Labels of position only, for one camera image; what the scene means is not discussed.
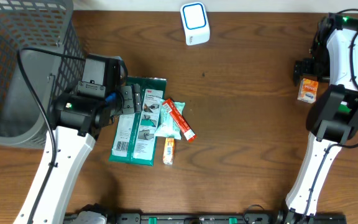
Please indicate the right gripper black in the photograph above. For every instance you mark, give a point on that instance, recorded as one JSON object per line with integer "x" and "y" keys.
{"x": 302, "y": 68}

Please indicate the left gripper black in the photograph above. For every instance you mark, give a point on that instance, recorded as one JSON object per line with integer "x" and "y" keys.
{"x": 133, "y": 94}

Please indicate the orange juice carton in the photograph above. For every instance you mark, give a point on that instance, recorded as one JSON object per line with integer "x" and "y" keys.
{"x": 308, "y": 90}
{"x": 168, "y": 151}

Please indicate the green sponge pack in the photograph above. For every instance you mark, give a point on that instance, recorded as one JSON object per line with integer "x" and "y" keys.
{"x": 134, "y": 141}

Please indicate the teal white snack pouch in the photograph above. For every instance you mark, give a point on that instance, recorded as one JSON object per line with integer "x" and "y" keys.
{"x": 167, "y": 127}

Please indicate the red white packet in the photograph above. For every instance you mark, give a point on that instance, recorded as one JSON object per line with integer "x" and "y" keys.
{"x": 169, "y": 106}

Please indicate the green lid jar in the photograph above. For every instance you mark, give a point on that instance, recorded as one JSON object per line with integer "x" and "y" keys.
{"x": 343, "y": 109}

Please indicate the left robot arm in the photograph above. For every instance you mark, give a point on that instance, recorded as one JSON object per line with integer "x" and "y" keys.
{"x": 77, "y": 122}

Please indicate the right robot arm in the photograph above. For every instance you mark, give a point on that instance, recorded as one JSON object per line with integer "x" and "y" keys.
{"x": 333, "y": 118}

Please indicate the white barcode scanner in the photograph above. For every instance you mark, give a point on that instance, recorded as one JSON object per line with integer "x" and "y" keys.
{"x": 195, "y": 23}

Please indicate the grey plastic mesh basket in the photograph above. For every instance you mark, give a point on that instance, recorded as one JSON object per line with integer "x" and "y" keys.
{"x": 40, "y": 58}

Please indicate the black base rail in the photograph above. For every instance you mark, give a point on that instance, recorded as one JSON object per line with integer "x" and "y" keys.
{"x": 88, "y": 217}

